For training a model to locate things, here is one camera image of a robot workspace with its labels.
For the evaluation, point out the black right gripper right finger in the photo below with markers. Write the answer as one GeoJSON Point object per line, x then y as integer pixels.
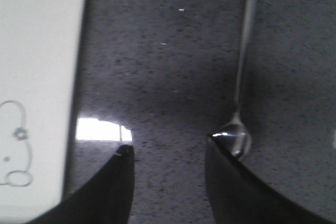
{"type": "Point", "coordinates": [237, 195]}

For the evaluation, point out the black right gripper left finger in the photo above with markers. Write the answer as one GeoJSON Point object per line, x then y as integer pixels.
{"type": "Point", "coordinates": [105, 198]}

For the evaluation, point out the silver metal spoon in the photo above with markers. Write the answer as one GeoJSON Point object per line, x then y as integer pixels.
{"type": "Point", "coordinates": [234, 135]}

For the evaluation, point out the cream rabbit serving tray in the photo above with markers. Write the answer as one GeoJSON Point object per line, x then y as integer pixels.
{"type": "Point", "coordinates": [39, 48]}

